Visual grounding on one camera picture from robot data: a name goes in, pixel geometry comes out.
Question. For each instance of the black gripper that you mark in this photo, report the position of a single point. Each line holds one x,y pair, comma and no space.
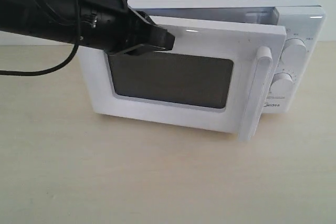
112,25

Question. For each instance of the white microwave door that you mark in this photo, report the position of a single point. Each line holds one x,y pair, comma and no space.
216,77

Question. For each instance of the white Midea microwave oven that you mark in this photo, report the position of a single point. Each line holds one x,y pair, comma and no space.
302,19

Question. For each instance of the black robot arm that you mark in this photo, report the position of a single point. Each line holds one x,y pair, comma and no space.
56,20

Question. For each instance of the lower white timer knob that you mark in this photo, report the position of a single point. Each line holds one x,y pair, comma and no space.
282,83

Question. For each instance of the upper white control knob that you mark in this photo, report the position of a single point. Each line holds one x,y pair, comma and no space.
294,50

